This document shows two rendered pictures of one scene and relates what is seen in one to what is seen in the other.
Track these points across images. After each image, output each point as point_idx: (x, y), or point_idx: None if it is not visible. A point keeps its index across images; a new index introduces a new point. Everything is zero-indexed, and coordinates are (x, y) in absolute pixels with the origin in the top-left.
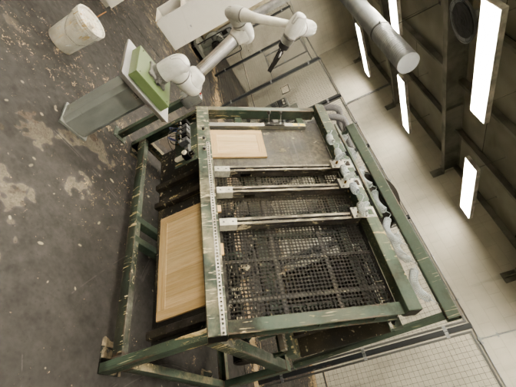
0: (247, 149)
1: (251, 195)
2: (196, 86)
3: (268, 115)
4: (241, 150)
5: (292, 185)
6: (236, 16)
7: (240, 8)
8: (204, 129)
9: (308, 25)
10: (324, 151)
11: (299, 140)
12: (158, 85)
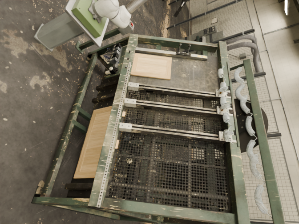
0: (157, 71)
1: (149, 108)
2: (124, 21)
3: (179, 46)
4: (152, 72)
5: (180, 105)
6: None
7: None
8: (131, 52)
9: None
10: (216, 81)
11: (199, 69)
12: (94, 19)
